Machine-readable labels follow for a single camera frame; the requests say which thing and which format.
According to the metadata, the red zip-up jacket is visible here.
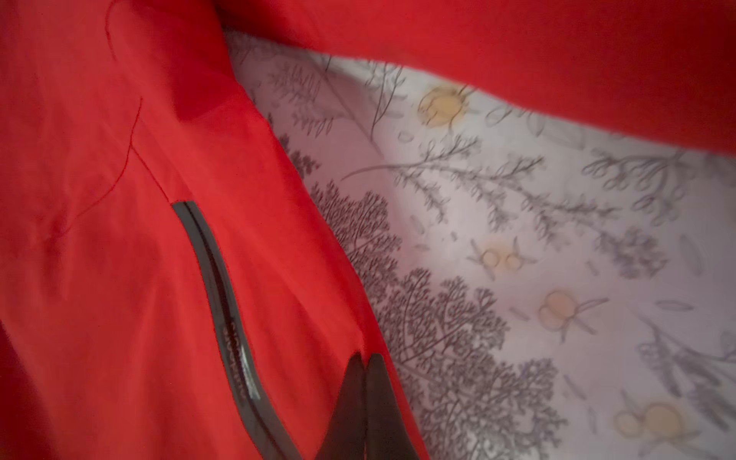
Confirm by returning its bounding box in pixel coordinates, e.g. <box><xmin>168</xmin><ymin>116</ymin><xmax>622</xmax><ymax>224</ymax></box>
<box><xmin>1</xmin><ymin>1</ymin><xmax>735</xmax><ymax>459</ymax></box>

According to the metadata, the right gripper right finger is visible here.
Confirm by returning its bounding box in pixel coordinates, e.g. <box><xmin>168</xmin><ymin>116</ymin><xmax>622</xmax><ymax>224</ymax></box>
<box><xmin>366</xmin><ymin>354</ymin><xmax>420</xmax><ymax>460</ymax></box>

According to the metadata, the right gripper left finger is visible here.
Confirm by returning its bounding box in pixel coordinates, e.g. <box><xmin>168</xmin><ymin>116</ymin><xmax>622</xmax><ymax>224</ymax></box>
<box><xmin>315</xmin><ymin>354</ymin><xmax>367</xmax><ymax>460</ymax></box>

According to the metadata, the floral patterned table mat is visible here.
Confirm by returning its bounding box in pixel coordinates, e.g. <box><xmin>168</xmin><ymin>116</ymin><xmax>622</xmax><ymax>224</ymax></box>
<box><xmin>225</xmin><ymin>31</ymin><xmax>735</xmax><ymax>459</ymax></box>

